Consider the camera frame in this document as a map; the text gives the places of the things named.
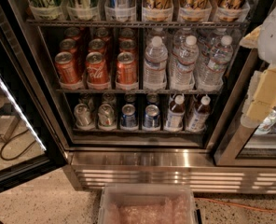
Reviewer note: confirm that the orange soda can front left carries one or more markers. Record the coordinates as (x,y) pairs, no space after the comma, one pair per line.
(66,65)

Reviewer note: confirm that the wire fridge shelf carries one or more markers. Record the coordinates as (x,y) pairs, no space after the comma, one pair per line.
(138,91)
(138,24)

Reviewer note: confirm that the stainless steel fridge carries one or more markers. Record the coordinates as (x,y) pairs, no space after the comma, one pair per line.
(227,157)

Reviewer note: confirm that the clear water bottle front middle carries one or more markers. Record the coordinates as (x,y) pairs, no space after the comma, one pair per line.
(185,63)

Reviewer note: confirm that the red can second row right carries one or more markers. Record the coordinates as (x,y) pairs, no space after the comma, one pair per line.
(127,46)

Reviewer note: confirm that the red can second row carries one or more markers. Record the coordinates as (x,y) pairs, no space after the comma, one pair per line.
(97,45)
(70,45)
(127,46)

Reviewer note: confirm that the middle wire fridge shelf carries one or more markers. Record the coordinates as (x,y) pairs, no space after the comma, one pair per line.
(138,91)

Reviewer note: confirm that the clear water bottle front right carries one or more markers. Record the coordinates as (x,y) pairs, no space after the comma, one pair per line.
(211,69)

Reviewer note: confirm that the clear water bottle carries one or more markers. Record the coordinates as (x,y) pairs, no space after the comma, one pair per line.
(185,63)
(211,69)
(155,62)

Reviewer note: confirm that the brown tea bottle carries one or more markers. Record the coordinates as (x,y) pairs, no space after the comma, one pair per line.
(175,114)
(200,111)

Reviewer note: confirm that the brown tea bottle left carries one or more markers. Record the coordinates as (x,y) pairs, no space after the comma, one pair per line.
(175,114)

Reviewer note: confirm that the upper wire fridge shelf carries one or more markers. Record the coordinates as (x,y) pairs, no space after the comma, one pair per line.
(138,24)

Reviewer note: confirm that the red coke can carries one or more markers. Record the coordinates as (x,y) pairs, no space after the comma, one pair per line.
(96,68)

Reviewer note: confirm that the brown tea bottle right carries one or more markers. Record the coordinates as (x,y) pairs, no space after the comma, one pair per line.
(200,111)

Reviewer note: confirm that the open glass fridge door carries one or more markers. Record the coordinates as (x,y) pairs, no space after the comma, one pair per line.
(42,155)

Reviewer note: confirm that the red can second row middle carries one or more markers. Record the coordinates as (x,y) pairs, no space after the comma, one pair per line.
(97,45)

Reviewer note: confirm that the silver can bottom left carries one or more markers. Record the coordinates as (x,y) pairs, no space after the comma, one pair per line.
(83,115)

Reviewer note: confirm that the orange soda can front right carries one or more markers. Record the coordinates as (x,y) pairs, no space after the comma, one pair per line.
(126,68)

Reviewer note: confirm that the orange soda can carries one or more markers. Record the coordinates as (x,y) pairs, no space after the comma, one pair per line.
(66,65)
(126,68)

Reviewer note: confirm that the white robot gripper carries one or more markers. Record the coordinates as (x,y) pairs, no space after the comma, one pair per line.
(274,37)

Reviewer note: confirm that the clear plastic bin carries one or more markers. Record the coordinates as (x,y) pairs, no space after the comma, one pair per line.
(147,204)

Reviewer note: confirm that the clear water bottle front left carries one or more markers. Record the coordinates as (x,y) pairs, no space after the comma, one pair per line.
(155,62)

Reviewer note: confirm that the red can second row left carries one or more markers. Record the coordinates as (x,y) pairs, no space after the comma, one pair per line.
(70,45)

